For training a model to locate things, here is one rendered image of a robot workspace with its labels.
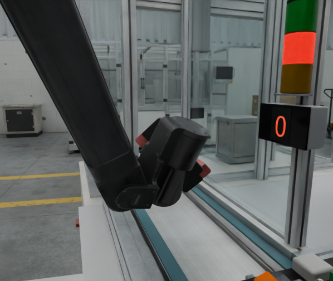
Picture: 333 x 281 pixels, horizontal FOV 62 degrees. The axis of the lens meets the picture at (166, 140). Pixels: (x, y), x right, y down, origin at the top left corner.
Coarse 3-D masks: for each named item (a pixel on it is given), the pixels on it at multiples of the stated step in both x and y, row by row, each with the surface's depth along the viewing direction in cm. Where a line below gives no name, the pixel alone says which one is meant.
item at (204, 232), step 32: (192, 192) 89; (160, 224) 73; (192, 224) 73; (224, 224) 71; (256, 224) 64; (160, 256) 54; (192, 256) 59; (224, 256) 59; (256, 256) 59; (288, 256) 54
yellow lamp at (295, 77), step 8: (288, 64) 48; (296, 64) 47; (304, 64) 46; (288, 72) 48; (296, 72) 47; (304, 72) 47; (288, 80) 48; (296, 80) 47; (304, 80) 47; (280, 88) 50; (288, 88) 48; (296, 88) 47; (304, 88) 47
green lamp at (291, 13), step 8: (304, 0) 45; (312, 0) 45; (288, 8) 47; (296, 8) 45; (304, 8) 45; (312, 8) 45; (288, 16) 47; (296, 16) 46; (304, 16) 45; (312, 16) 45; (288, 24) 47; (296, 24) 46; (304, 24) 45; (312, 24) 45; (288, 32) 47
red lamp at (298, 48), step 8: (296, 32) 46; (304, 32) 46; (312, 32) 46; (288, 40) 47; (296, 40) 46; (304, 40) 46; (312, 40) 46; (288, 48) 47; (296, 48) 46; (304, 48) 46; (312, 48) 46; (288, 56) 47; (296, 56) 46; (304, 56) 46; (312, 56) 47
